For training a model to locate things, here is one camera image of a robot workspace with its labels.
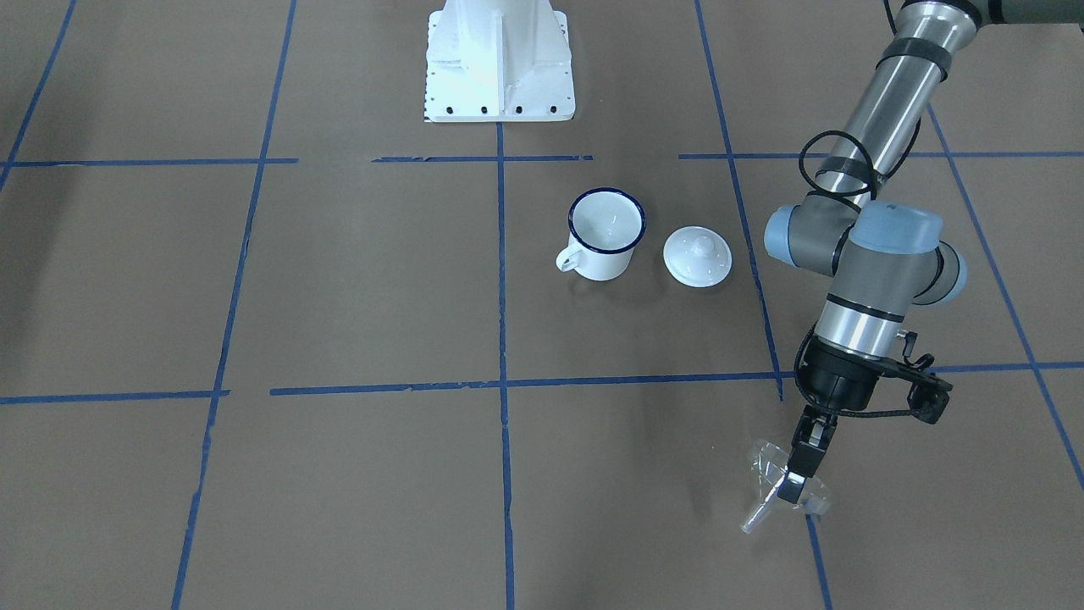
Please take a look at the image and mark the clear glass funnel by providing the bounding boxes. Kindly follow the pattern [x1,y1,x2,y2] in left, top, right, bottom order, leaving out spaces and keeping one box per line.
[740,440,835,535]

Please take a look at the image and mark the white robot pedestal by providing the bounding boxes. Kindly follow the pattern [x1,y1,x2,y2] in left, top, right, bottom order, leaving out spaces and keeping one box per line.
[423,1,577,124]

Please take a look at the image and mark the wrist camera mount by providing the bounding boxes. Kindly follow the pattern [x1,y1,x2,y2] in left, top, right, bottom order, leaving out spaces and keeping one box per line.
[879,330,954,424]

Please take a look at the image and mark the white enamel mug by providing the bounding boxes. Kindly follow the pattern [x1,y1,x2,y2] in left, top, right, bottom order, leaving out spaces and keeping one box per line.
[555,189,647,281]

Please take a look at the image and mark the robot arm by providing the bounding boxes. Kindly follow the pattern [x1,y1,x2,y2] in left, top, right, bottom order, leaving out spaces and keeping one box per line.
[764,1,1081,505]

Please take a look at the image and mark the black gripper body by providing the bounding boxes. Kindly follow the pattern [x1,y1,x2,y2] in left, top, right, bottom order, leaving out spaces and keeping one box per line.
[798,332,882,416]

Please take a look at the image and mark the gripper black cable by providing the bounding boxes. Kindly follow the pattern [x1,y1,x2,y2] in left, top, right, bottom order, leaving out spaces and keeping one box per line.
[793,129,919,421]

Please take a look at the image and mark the white mug lid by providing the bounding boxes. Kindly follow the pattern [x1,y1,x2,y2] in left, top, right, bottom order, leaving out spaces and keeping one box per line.
[662,225,733,288]

